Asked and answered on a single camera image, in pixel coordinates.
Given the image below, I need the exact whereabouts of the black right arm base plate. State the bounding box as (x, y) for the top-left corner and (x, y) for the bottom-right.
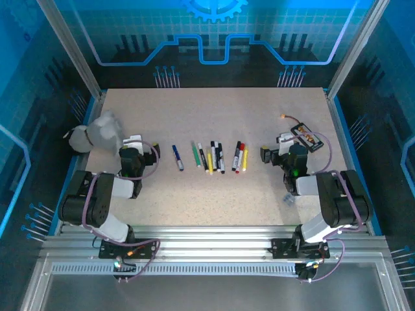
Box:
(270, 238), (330, 260)

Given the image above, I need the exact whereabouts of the green marker pen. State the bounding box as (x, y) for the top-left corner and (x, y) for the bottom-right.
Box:
(191, 140), (202, 168)

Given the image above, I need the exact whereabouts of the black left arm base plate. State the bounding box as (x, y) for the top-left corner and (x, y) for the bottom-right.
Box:
(99, 238), (156, 260)

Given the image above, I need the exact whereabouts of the orange connector wire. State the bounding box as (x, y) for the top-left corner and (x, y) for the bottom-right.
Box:
(280, 113), (301, 126)

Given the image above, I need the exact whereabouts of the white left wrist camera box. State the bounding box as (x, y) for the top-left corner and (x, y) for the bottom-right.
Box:
(122, 134), (144, 153)

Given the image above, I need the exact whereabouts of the red cap white marker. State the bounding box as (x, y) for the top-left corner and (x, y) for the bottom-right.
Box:
(235, 143), (246, 174)

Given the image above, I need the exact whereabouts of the blue marker pen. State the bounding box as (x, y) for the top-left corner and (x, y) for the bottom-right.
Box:
(171, 144), (185, 172)

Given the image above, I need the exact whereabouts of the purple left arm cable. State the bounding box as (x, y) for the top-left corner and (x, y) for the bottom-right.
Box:
(80, 139), (161, 283)

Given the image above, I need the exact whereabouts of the slotted grey cable duct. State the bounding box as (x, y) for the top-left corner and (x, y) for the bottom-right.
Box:
(51, 262), (301, 275)

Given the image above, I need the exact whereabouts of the grey metal bottom tray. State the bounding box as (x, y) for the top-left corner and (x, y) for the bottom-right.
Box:
(19, 255), (411, 311)

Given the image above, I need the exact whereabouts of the aluminium front rail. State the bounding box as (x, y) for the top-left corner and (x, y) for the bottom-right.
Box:
(40, 224), (388, 260)

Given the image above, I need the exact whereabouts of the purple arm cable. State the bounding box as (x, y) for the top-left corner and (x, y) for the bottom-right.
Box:
(287, 132), (364, 284)
(80, 139), (161, 283)

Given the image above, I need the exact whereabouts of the aluminium frame post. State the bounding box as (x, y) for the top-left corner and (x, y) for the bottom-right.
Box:
(36, 0), (107, 100)
(326, 0), (390, 98)

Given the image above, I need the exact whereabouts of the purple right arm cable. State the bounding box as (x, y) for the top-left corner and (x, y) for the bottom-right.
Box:
(287, 132), (364, 284)

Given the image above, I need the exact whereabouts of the grey plush toy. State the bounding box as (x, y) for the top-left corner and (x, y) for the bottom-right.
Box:
(63, 109), (126, 154)

